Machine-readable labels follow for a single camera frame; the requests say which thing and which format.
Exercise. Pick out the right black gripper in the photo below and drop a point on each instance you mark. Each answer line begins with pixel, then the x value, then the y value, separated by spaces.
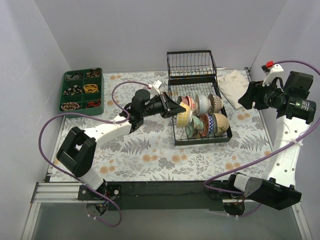
pixel 256 95

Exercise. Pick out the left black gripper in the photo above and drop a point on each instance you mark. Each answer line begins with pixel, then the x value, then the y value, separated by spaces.
pixel 165 105

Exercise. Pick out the yellow bowl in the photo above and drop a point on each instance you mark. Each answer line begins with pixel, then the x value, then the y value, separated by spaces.
pixel 184 118

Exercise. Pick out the red floral bowl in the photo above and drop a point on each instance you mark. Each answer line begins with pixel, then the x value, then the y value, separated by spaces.
pixel 188 100

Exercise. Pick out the plain white bowl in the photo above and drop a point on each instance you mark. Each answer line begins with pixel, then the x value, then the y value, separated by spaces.
pixel 202 104

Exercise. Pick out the mint green bowl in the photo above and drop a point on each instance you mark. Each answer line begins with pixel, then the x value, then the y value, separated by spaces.
pixel 194 128

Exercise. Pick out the black wire dish rack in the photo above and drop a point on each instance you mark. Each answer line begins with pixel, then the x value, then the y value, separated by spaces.
pixel 192 82

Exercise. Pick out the brown patterned bowl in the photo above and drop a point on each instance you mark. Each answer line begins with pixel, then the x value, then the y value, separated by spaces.
pixel 216 104

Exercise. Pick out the cream white bowl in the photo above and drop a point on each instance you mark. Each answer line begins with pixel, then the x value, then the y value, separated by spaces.
pixel 222 124

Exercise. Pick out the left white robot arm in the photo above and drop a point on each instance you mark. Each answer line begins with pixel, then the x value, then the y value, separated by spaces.
pixel 78 148

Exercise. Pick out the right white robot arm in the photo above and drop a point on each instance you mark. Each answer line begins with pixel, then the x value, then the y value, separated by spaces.
pixel 295 113

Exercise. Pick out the white folded cloth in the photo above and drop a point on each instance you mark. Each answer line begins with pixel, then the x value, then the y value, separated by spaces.
pixel 233 86

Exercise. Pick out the floral table mat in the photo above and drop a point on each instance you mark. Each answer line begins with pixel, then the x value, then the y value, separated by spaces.
pixel 150 153

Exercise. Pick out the green compartment tray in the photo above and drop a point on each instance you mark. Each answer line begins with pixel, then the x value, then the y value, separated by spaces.
pixel 82 92

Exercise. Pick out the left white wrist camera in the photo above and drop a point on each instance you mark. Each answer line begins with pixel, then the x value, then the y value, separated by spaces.
pixel 155 87

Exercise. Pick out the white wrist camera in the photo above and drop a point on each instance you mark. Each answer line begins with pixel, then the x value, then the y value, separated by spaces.
pixel 155 87
pixel 272 70

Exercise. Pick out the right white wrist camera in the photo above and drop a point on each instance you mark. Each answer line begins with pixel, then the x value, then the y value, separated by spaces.
pixel 272 70

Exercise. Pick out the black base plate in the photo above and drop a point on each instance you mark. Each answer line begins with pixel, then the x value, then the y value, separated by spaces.
pixel 170 195

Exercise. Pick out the aluminium frame rail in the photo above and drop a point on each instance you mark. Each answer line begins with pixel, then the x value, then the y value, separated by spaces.
pixel 65 193

